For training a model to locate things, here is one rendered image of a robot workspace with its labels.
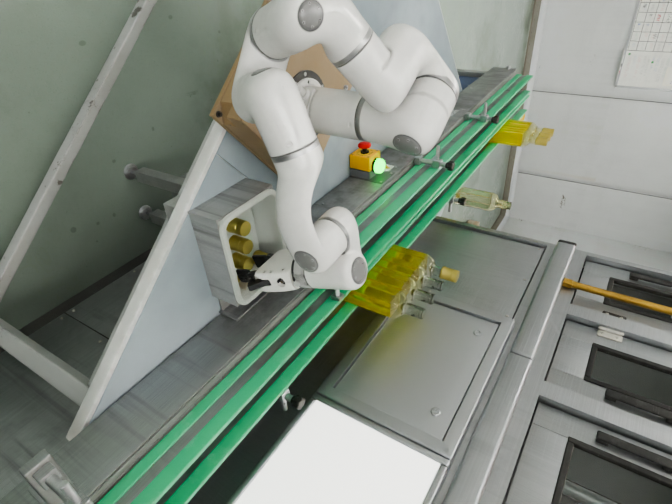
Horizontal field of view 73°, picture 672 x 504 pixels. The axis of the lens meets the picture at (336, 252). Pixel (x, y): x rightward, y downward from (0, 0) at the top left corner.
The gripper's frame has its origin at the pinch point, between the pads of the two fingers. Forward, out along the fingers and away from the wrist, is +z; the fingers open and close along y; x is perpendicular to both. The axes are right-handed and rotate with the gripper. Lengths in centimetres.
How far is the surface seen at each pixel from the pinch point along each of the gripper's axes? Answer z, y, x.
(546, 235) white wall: 85, 573, -332
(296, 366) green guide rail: -5.6, -5.5, -23.3
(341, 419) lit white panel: -14.7, -7.6, -35.6
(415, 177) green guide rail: -10, 64, -9
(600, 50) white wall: 0, 608, -95
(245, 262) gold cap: 0.6, -0.6, 2.0
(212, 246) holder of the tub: 0.2, -6.5, 9.8
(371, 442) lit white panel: -22.8, -9.5, -38.1
